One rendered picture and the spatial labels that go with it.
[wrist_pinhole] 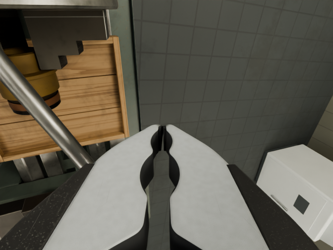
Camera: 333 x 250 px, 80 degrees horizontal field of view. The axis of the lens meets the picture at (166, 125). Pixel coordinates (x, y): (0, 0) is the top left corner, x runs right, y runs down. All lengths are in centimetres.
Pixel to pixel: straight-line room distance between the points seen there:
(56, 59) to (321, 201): 247
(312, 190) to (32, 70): 249
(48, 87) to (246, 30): 173
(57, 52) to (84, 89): 26
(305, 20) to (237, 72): 78
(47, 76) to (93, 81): 25
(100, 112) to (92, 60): 15
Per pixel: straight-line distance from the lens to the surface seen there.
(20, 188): 79
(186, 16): 162
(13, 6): 24
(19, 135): 68
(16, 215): 75
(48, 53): 36
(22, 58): 36
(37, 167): 77
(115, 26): 93
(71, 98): 61
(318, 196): 255
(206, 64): 177
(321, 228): 269
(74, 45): 35
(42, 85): 37
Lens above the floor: 146
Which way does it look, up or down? 54 degrees down
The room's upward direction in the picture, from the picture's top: 142 degrees clockwise
